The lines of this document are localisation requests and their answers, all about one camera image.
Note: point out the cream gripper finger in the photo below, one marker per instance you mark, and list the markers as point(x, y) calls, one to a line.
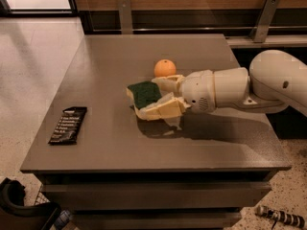
point(167, 107)
point(169, 83)

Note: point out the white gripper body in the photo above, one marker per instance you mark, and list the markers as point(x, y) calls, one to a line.
point(197, 91)

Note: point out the green and yellow sponge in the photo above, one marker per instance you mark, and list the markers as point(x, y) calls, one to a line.
point(144, 93)

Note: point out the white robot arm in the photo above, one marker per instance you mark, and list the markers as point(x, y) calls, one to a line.
point(274, 81)

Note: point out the black rxbar chocolate wrapper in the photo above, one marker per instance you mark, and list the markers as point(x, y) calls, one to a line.
point(68, 127)

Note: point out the orange fruit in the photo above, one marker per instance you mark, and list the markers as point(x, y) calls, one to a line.
point(164, 68)

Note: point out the grey upper drawer front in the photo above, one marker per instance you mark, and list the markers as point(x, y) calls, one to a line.
point(154, 196)

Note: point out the grey drawer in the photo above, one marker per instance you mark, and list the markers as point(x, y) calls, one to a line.
point(164, 221)
point(154, 196)

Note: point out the grey lower drawer front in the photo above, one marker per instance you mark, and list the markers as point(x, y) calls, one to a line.
point(164, 221)

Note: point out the blue object under table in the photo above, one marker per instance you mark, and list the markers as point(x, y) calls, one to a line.
point(63, 219)

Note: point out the black white striped cylinder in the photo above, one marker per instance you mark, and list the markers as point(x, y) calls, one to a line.
point(280, 216)

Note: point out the black chair part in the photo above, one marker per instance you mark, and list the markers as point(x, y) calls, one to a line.
point(14, 215)

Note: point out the left metal bracket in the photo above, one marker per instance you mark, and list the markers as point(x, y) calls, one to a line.
point(125, 17)

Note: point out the metal bracket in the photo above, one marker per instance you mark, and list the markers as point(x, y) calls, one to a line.
point(125, 17)
point(260, 30)

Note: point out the right metal bracket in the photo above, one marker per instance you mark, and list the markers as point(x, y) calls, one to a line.
point(260, 30)

